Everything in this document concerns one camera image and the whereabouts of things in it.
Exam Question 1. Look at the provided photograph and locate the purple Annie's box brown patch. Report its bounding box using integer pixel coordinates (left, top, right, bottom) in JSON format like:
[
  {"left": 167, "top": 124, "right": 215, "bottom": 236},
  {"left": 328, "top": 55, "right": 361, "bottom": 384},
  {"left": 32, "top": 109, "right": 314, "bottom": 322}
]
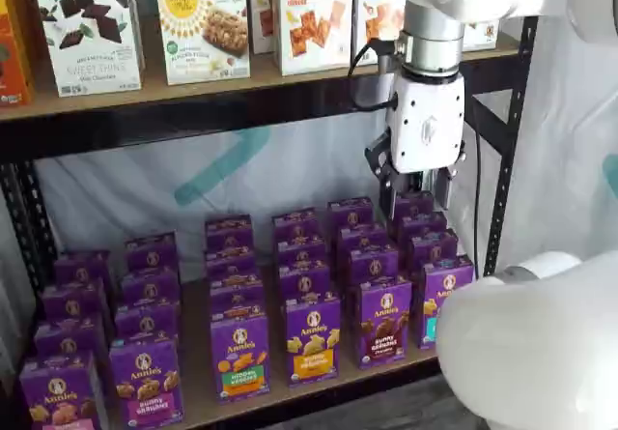
[{"left": 355, "top": 278, "right": 414, "bottom": 372}]

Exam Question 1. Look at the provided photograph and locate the purple Annie's box teal patch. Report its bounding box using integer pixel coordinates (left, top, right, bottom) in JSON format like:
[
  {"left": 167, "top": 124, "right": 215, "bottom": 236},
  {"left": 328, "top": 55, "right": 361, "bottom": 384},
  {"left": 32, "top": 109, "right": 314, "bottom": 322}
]
[{"left": 416, "top": 257, "right": 475, "bottom": 350}]

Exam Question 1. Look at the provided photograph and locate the thin black hanging cable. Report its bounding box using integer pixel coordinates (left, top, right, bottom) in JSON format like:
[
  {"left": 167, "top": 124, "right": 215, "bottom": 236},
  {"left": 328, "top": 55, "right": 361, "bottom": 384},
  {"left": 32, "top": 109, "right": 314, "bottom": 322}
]
[{"left": 471, "top": 120, "right": 485, "bottom": 277}]

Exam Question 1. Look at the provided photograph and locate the wooden shelf board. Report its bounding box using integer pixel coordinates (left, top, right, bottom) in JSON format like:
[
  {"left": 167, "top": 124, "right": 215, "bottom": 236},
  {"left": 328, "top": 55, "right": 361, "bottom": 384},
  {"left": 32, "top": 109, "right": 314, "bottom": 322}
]
[
  {"left": 0, "top": 31, "right": 523, "bottom": 123},
  {"left": 98, "top": 263, "right": 441, "bottom": 430}
]

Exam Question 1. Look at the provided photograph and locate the blue pretzel crackers box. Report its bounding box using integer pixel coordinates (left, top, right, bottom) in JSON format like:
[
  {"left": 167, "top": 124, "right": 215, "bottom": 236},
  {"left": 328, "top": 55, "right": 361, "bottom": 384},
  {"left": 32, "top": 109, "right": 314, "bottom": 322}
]
[{"left": 352, "top": 0, "right": 409, "bottom": 68}]

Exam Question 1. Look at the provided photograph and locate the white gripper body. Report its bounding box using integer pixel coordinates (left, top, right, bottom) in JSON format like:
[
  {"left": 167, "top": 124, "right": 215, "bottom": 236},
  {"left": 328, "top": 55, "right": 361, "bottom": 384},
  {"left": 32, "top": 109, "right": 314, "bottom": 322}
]
[{"left": 387, "top": 64, "right": 467, "bottom": 192}]

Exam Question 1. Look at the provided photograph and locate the orange snack box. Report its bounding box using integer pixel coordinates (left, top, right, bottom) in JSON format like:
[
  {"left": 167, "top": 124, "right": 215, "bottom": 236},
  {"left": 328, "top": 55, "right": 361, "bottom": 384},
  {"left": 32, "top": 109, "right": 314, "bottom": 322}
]
[{"left": 0, "top": 0, "right": 36, "bottom": 108}]

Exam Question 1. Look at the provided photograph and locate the white Sweet Thins box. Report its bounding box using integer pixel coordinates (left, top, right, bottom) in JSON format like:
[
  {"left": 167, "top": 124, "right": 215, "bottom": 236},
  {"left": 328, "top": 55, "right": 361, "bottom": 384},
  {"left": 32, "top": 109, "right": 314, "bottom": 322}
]
[{"left": 28, "top": 0, "right": 145, "bottom": 99}]

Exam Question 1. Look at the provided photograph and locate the white sheet with teal marks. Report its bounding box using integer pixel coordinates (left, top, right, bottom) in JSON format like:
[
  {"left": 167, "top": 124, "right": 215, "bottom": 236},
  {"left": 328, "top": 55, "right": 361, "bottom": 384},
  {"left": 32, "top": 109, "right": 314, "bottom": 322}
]
[{"left": 0, "top": 14, "right": 618, "bottom": 402}]

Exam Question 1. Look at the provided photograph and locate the purple Annie's box pink patch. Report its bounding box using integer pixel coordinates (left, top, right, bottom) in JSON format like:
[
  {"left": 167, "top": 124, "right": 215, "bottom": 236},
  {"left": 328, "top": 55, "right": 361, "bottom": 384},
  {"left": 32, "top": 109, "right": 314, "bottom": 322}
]
[
  {"left": 18, "top": 351, "right": 104, "bottom": 430},
  {"left": 108, "top": 336, "right": 184, "bottom": 425}
]

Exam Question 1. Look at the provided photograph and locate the black metal shelf frame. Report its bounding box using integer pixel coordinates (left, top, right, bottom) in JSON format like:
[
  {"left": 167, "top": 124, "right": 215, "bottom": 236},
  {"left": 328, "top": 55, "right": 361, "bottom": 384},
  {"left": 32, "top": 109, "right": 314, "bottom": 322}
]
[{"left": 0, "top": 14, "right": 540, "bottom": 430}]

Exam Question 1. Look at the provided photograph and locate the brown pretzel crackers box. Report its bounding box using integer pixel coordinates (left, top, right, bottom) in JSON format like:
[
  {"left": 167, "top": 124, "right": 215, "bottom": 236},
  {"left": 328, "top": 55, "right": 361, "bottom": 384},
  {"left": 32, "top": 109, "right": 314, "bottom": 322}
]
[{"left": 462, "top": 17, "right": 501, "bottom": 53}]

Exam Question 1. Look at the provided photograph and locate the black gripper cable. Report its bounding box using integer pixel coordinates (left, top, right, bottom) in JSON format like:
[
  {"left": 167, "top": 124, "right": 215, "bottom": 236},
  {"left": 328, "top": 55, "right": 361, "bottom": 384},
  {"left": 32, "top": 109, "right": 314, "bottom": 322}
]
[{"left": 346, "top": 37, "right": 403, "bottom": 112}]

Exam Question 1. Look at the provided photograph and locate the red pretzel crackers cheddar box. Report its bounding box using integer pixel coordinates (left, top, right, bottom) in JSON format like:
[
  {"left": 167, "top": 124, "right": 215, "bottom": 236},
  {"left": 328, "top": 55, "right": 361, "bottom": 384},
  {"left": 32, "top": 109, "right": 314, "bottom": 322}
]
[{"left": 275, "top": 0, "right": 354, "bottom": 77}]

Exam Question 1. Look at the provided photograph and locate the purple Annie's box green patch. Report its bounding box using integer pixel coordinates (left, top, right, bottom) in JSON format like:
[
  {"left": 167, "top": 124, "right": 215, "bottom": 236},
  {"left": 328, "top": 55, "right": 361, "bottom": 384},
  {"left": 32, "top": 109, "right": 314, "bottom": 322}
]
[{"left": 210, "top": 312, "right": 271, "bottom": 406}]

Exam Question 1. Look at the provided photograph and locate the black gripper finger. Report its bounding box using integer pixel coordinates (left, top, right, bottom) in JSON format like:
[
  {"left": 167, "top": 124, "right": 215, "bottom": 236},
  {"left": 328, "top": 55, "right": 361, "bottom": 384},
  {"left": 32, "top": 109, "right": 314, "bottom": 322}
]
[
  {"left": 433, "top": 140, "right": 469, "bottom": 210},
  {"left": 364, "top": 129, "right": 403, "bottom": 220}
]

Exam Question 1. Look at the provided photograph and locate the Simple Mills almond bars box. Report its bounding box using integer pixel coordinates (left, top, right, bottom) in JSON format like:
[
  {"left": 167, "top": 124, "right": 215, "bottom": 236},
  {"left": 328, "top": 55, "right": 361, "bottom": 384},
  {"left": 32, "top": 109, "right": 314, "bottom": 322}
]
[{"left": 155, "top": 0, "right": 252, "bottom": 86}]

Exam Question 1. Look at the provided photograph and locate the purple Annie's box yellow patch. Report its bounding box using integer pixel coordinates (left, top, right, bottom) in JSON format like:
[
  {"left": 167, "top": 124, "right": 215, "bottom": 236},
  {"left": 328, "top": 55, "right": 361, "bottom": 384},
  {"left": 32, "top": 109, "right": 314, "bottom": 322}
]
[{"left": 283, "top": 296, "right": 343, "bottom": 388}]

